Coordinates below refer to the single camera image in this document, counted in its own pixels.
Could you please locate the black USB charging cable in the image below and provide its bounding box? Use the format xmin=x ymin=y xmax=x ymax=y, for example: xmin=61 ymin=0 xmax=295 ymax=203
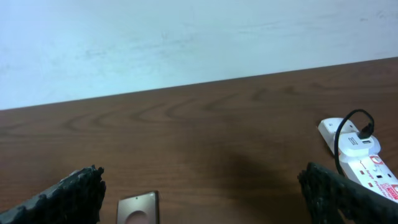
xmin=333 ymin=108 xmax=375 ymax=177

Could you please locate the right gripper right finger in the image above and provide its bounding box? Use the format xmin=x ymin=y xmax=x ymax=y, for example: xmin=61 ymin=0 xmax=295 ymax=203
xmin=298 ymin=162 xmax=397 ymax=224

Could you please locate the white USB charger adapter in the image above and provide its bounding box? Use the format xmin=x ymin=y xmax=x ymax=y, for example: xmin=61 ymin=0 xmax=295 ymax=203
xmin=338 ymin=132 xmax=381 ymax=157

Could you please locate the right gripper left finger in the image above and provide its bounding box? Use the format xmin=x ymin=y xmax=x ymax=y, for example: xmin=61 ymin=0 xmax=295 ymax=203
xmin=1 ymin=166 xmax=106 ymax=224

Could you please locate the white power strip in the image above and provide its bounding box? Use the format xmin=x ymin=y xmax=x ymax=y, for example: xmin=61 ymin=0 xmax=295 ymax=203
xmin=317 ymin=117 xmax=398 ymax=203

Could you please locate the Galaxy smartphone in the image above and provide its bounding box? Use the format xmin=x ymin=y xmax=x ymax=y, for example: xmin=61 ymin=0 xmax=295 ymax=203
xmin=116 ymin=191 xmax=160 ymax=224

